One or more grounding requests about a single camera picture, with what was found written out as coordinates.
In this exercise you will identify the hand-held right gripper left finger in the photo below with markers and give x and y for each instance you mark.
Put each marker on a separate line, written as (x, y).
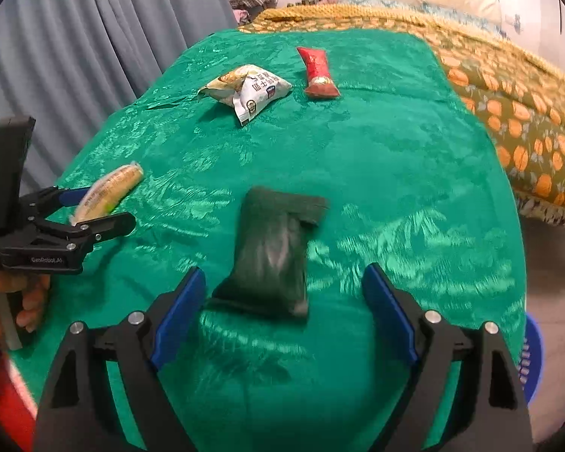
(179, 320)

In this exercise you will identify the red cloth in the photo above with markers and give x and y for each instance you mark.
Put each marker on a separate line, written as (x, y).
(4, 400)

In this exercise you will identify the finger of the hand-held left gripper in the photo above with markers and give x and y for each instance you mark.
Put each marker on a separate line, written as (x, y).
(73, 195)
(113, 225)

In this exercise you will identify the person's left hand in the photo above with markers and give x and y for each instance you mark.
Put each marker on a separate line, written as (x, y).
(33, 301)

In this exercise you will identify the blue plastic basket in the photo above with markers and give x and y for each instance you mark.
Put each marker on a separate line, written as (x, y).
(532, 362)

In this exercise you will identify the yellow snack packet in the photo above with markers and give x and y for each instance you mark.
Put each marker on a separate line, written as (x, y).
(113, 186)

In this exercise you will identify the orange printed blanket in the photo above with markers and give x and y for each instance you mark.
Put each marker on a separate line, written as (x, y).
(513, 103)

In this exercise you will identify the teal patterned pillow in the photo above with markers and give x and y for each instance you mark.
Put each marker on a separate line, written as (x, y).
(452, 12)

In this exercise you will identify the wall outlet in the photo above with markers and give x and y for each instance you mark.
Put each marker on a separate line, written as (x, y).
(513, 22)

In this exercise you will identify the green patterned tablecloth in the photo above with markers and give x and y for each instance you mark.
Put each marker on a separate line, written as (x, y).
(381, 160)

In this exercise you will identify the white snack bag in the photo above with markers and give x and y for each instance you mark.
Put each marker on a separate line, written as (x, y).
(249, 92)

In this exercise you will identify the dark green packet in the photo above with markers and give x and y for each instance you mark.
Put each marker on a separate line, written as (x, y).
(268, 254)

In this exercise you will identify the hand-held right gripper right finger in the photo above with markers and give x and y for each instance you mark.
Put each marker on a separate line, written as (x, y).
(388, 315)

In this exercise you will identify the grey-blue curtain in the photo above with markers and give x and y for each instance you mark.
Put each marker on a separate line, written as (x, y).
(75, 47)

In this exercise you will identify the red snack packet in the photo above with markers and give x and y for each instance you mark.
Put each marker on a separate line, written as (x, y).
(318, 75)

